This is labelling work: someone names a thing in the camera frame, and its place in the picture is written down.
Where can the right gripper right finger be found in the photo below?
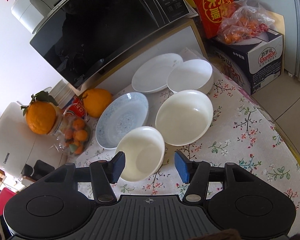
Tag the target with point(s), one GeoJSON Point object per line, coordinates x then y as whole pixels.
{"type": "Point", "coordinates": [195, 175]}

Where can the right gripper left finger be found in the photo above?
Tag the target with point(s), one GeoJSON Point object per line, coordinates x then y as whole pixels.
{"type": "Point", "coordinates": [105, 173]}

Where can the large white bowl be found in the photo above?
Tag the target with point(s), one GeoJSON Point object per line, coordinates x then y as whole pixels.
{"type": "Point", "coordinates": [184, 117]}
{"type": "Point", "coordinates": [144, 149]}

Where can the blue patterned plate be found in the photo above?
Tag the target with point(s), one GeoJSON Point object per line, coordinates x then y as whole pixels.
{"type": "Point", "coordinates": [124, 114]}

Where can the small white bowl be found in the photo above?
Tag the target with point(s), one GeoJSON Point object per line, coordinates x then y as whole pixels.
{"type": "Point", "coordinates": [193, 74]}

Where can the plain white plate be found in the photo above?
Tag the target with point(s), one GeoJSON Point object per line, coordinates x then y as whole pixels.
{"type": "Point", "coordinates": [152, 76]}

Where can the glass jar of small oranges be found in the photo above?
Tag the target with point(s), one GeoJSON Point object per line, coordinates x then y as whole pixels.
{"type": "Point", "coordinates": [72, 133]}

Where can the floral tablecloth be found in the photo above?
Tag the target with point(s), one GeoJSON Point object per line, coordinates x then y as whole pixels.
{"type": "Point", "coordinates": [239, 133]}

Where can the red paper cup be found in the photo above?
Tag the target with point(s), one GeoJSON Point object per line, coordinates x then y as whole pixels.
{"type": "Point", "coordinates": [75, 107]}

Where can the large orange on table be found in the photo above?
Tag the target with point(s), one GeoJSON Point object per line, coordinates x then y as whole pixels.
{"type": "Point", "coordinates": [96, 100]}

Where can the orange with leaves on jar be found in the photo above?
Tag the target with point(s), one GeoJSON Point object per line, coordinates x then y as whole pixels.
{"type": "Point", "coordinates": [40, 114]}

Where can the white air fryer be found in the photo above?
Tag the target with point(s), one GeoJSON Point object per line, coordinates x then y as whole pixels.
{"type": "Point", "coordinates": [24, 153]}

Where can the stack of paper cups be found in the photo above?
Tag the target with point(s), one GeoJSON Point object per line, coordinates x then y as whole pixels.
{"type": "Point", "coordinates": [62, 93]}

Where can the red plastic chair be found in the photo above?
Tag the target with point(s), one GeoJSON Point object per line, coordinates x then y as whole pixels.
{"type": "Point", "coordinates": [5, 195]}

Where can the Ganten water carton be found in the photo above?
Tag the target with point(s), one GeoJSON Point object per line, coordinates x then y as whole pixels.
{"type": "Point", "coordinates": [252, 63]}

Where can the white wooden shelf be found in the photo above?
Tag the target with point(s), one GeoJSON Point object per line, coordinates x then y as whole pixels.
{"type": "Point", "coordinates": [173, 38]}

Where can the black microwave oven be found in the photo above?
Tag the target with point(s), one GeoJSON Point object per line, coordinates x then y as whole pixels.
{"type": "Point", "coordinates": [78, 38]}

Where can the bag of small oranges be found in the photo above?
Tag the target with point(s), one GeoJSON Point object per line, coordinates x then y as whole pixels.
{"type": "Point", "coordinates": [241, 21]}

